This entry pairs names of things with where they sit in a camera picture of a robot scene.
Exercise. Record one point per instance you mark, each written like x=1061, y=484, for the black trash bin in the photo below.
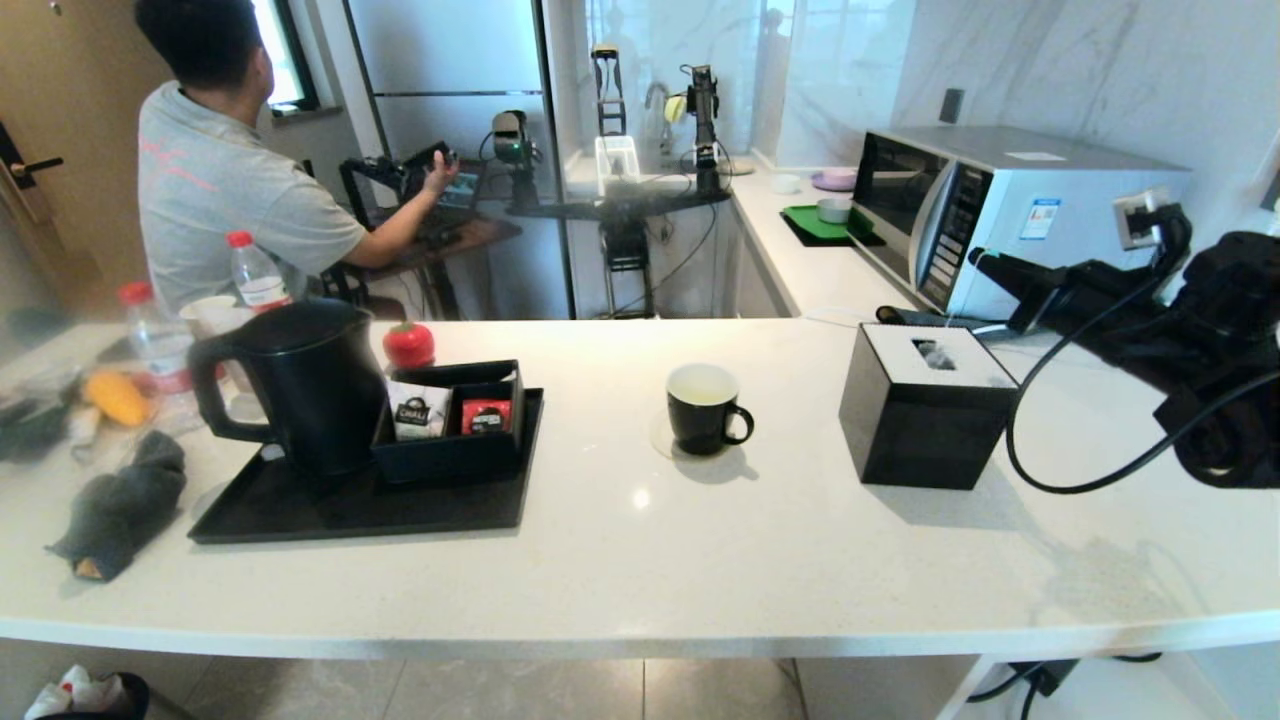
x=110, y=700

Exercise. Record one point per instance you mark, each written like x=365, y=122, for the dark grey cloth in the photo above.
x=120, y=510

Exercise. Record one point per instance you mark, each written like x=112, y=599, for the black teleoperation controller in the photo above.
x=390, y=170

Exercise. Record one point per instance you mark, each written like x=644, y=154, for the black wall socket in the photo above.
x=950, y=106
x=1273, y=190

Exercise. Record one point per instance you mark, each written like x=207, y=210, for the red toy tomato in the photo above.
x=410, y=346

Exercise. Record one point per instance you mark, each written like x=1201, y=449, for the small white bowl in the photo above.
x=785, y=184

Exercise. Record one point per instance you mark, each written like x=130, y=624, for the black camera on stand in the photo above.
x=512, y=140

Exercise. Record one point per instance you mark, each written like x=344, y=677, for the black tissue box white lid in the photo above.
x=920, y=430

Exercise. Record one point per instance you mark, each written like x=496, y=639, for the black ladder-shaped frame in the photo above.
x=606, y=85

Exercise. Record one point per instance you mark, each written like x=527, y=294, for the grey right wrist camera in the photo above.
x=1140, y=218

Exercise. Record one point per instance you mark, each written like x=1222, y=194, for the black rectangular serving tray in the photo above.
x=350, y=515

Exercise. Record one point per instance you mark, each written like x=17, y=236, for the black laptop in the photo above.
x=462, y=195

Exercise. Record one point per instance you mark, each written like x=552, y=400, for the black electric kettle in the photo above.
x=315, y=390

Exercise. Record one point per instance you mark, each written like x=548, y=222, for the black ceramic mug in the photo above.
x=700, y=425

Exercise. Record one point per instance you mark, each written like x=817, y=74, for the dark green packet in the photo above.
x=30, y=430

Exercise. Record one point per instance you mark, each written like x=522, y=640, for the window with dark frame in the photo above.
x=290, y=60

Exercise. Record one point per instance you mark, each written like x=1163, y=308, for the black sachet organizer box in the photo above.
x=445, y=462

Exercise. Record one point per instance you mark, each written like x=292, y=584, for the pale green bowl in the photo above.
x=742, y=165

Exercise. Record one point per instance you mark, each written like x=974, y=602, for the small grey bowl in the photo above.
x=833, y=211

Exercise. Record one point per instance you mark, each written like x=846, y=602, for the red package with white label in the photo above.
x=486, y=416

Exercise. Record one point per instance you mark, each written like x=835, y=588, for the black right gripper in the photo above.
x=1065, y=295

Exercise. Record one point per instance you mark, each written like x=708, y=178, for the green cutting board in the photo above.
x=805, y=224

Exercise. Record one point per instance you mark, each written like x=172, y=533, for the chrome faucet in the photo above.
x=655, y=105

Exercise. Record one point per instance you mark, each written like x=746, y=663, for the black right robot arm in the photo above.
x=1230, y=300

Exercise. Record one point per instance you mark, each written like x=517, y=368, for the grey kitchen base cabinet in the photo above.
x=765, y=270

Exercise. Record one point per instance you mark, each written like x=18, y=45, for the black round stand table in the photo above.
x=620, y=208

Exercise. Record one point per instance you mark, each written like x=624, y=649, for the purple plate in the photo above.
x=835, y=180

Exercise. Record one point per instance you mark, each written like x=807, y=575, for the white Chali tea packet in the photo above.
x=415, y=412

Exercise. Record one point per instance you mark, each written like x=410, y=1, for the clear water bottle red cap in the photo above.
x=258, y=285
x=160, y=350

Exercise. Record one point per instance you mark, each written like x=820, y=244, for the yellow toy corn cob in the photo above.
x=118, y=398

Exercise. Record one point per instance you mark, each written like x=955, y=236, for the person in grey t-shirt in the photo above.
x=220, y=190

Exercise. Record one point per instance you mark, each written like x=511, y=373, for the silver microwave oven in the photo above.
x=1060, y=200

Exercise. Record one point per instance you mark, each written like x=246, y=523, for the white plastic holder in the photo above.
x=617, y=165

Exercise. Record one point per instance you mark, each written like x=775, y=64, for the silver refrigerator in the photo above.
x=440, y=50

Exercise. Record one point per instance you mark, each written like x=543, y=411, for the brown wooden desk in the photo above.
x=470, y=237

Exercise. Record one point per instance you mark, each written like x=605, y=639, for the clear round coaster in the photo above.
x=657, y=441

